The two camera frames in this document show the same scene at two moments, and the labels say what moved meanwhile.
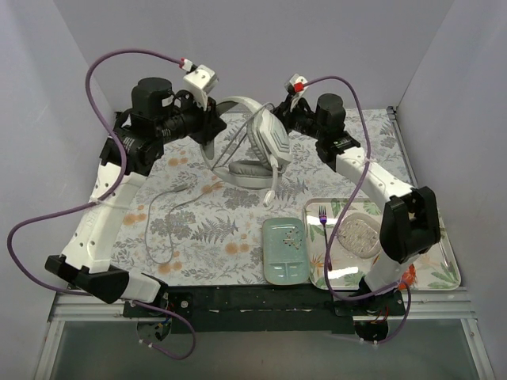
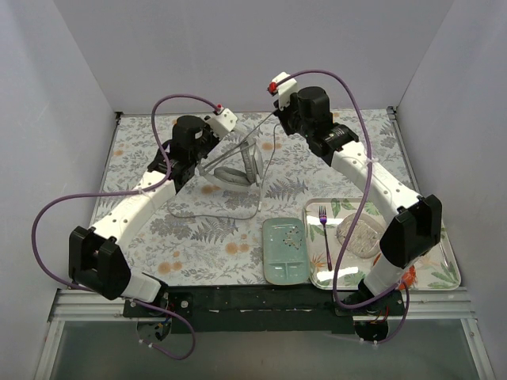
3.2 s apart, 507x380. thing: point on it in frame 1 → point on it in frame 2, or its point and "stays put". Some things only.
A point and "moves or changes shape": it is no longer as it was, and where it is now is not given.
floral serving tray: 356,243 stays put
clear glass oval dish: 360,233 stays put
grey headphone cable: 215,165 → 225,151
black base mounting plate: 264,309 stays put
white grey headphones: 271,146 moves or changes shape
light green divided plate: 285,260 stays put
